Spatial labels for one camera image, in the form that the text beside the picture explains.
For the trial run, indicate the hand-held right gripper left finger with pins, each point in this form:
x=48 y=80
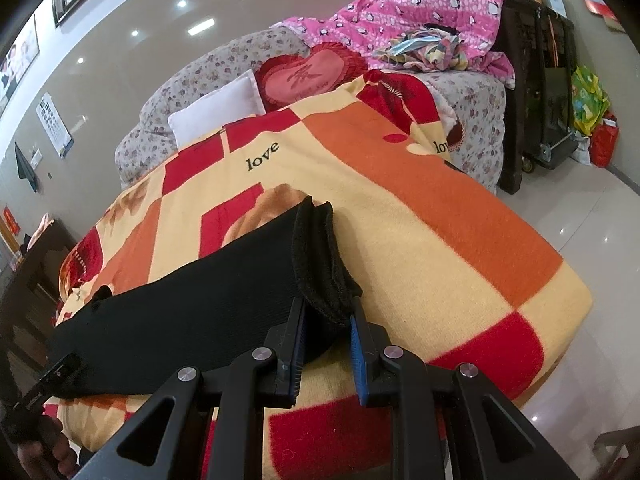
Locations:
x=296 y=350

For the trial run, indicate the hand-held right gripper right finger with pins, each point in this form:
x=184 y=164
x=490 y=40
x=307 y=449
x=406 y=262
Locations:
x=359 y=355

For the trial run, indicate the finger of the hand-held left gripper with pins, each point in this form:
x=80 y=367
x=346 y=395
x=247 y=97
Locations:
x=62 y=375

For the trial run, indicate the black pants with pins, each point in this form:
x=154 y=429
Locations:
x=200 y=300

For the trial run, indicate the person's left hand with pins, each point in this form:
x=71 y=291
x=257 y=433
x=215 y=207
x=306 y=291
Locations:
x=55 y=455

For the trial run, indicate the dark wooden table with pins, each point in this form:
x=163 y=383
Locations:
x=30 y=285

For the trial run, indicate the orange red printed blanket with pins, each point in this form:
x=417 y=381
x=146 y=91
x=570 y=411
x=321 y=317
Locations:
x=425 y=240

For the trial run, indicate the beige pink cloth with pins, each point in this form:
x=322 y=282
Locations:
x=40 y=232

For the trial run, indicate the dark hanging cloth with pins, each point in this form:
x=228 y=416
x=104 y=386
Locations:
x=25 y=167

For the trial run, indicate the white pillow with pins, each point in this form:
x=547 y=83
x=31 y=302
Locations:
x=220 y=105

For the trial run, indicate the red heart cushion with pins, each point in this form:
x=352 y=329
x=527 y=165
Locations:
x=310 y=77

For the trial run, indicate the wooden chair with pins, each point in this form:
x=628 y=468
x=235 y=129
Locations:
x=620 y=455

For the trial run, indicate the white plastic bag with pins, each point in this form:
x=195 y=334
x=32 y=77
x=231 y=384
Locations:
x=579 y=147

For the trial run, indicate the multicoloured crumpled cloth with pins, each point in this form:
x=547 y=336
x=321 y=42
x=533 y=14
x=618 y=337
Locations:
x=435 y=50

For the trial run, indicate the plain red bag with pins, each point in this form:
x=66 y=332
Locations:
x=604 y=142

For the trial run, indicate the green patterned bag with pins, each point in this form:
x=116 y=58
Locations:
x=590 y=100

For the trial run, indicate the pink penguin print quilt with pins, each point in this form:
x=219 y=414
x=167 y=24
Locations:
x=400 y=5

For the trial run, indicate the red wall paper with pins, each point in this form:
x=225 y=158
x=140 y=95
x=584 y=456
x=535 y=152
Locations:
x=11 y=220

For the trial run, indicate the white wall switch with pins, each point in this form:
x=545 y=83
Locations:
x=36 y=158

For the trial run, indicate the white blue wall poster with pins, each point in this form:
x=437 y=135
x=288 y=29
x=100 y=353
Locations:
x=56 y=125

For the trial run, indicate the dark wooden bed frame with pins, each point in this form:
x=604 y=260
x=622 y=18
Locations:
x=512 y=110

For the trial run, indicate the photo wall poster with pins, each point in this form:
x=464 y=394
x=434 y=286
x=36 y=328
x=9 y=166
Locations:
x=20 y=60

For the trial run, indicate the red wall decoration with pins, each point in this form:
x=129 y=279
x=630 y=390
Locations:
x=607 y=15

